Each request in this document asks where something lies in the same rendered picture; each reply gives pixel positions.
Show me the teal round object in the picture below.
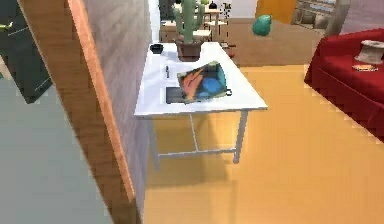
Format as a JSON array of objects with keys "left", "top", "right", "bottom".
[{"left": 251, "top": 14, "right": 273, "bottom": 38}]

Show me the green cactus in brown pot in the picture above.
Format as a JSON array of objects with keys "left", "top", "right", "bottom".
[{"left": 172, "top": 0, "right": 207, "bottom": 62}]

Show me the brown wooden door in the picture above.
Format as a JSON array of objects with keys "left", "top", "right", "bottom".
[{"left": 17, "top": 0, "right": 142, "bottom": 224}]

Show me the white table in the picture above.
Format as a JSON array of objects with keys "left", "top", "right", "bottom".
[{"left": 133, "top": 41, "right": 269, "bottom": 172}]

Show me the small black bowl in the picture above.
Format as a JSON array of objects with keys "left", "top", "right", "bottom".
[{"left": 149, "top": 43, "right": 164, "bottom": 55}]

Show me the open laptop with colourful screen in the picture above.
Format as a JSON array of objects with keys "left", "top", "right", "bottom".
[{"left": 165, "top": 60, "right": 233, "bottom": 105}]

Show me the dark green cabinet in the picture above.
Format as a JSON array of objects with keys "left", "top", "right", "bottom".
[{"left": 0, "top": 0, "right": 54, "bottom": 105}]

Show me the light wooden dining table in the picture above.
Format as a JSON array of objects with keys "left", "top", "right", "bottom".
[{"left": 173, "top": 2, "right": 222, "bottom": 24}]

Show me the orange flat object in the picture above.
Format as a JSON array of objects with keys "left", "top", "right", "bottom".
[{"left": 351, "top": 63, "right": 379, "bottom": 73}]

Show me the light wooden chair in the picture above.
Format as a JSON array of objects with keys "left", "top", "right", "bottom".
[{"left": 192, "top": 19, "right": 228, "bottom": 43}]

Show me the wooden shelf unit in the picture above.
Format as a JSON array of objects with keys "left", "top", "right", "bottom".
[{"left": 291, "top": 0, "right": 338, "bottom": 30}]

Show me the beige pillow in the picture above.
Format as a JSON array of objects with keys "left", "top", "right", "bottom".
[{"left": 354, "top": 39, "right": 384, "bottom": 65}]

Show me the red sofa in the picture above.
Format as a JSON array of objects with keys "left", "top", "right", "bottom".
[{"left": 303, "top": 27, "right": 384, "bottom": 144}]

